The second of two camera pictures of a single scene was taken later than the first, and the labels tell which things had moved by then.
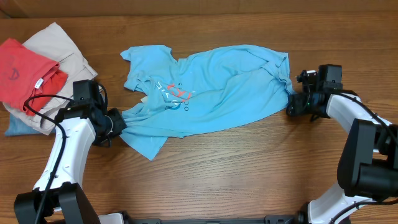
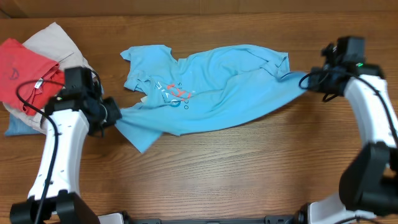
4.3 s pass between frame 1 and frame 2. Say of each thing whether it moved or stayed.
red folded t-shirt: stayed
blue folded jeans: stayed
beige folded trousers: stayed
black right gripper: moved
